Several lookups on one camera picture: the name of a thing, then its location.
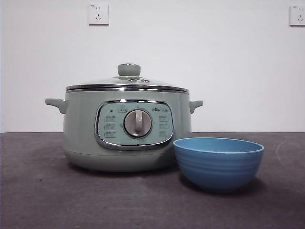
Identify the blue ribbed bowl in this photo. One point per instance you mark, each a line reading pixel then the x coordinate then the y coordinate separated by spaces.
pixel 218 167

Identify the pale green electric steamer pot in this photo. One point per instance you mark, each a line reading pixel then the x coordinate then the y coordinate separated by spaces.
pixel 81 133

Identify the white wall socket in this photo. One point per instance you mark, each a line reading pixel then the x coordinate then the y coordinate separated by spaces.
pixel 98 14
pixel 297 15

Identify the glass lid with green knob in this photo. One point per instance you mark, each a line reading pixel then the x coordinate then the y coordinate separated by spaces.
pixel 128 70

